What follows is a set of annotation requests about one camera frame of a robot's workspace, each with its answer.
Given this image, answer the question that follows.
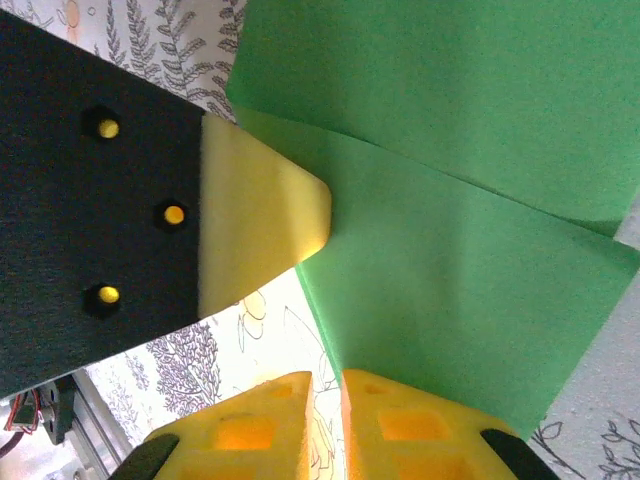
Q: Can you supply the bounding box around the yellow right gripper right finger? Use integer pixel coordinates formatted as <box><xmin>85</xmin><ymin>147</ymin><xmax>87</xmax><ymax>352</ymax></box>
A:
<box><xmin>341</xmin><ymin>368</ymin><xmax>561</xmax><ymax>480</ymax></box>

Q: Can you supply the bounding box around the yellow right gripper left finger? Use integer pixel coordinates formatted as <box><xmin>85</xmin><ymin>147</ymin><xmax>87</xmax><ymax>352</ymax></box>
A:
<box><xmin>107</xmin><ymin>370</ymin><xmax>314</xmax><ymax>480</ymax></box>

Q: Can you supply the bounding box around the green paper sheet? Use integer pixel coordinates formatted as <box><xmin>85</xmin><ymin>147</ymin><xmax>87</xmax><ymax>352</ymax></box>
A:
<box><xmin>224</xmin><ymin>0</ymin><xmax>640</xmax><ymax>444</ymax></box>

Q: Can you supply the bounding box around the floral tablecloth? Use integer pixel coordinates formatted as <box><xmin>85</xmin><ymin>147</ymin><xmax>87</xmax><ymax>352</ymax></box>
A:
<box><xmin>0</xmin><ymin>0</ymin><xmax>640</xmax><ymax>480</ymax></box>

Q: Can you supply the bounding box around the small circuit board with LED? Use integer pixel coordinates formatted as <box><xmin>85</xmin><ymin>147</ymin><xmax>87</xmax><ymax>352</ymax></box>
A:
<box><xmin>0</xmin><ymin>389</ymin><xmax>44</xmax><ymax>434</ymax></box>

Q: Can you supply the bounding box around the long aluminium base rail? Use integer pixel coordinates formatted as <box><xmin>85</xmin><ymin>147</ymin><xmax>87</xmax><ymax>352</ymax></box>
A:
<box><xmin>72</xmin><ymin>372</ymin><xmax>151</xmax><ymax>480</ymax></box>

